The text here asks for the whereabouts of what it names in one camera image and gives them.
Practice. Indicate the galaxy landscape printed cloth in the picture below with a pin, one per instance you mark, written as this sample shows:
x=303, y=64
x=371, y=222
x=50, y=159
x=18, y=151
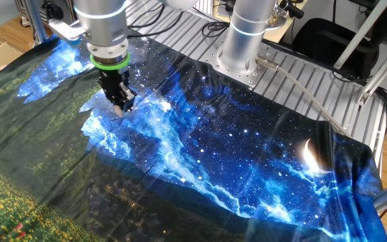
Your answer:
x=213, y=151

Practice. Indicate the silver ribbed wrist camera bar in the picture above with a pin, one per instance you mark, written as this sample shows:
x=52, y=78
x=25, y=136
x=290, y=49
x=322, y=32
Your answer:
x=66, y=30

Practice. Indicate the small wooden cube block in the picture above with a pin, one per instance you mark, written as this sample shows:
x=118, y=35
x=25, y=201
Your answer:
x=118, y=111

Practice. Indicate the beige wooden board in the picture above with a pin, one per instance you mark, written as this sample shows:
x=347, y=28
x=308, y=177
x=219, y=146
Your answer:
x=281, y=33

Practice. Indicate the silver aluminium frame strut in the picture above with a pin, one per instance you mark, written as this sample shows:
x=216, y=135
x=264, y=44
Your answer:
x=381, y=74

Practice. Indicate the white aluminium frame pole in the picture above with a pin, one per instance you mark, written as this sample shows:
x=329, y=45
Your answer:
x=361, y=35

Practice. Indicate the black fixed camera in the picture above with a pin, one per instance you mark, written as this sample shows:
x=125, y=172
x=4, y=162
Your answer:
x=294, y=10

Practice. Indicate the aluminium frame rack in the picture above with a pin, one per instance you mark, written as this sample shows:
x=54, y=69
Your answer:
x=21, y=15

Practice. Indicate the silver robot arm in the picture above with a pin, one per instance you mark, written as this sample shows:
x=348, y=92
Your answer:
x=102, y=27

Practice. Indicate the black office chair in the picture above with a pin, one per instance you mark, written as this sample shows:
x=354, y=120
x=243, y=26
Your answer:
x=317, y=37

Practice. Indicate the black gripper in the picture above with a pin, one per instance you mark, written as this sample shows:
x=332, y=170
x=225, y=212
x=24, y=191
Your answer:
x=111, y=84

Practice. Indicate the blue grey metal post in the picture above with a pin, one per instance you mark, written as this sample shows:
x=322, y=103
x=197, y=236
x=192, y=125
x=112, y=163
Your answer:
x=35, y=20

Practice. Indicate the black box on camera bar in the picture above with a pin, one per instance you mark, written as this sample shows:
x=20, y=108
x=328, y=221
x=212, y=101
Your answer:
x=53, y=10

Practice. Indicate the silver robot base mount plate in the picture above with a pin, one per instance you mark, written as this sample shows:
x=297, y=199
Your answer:
x=254, y=79

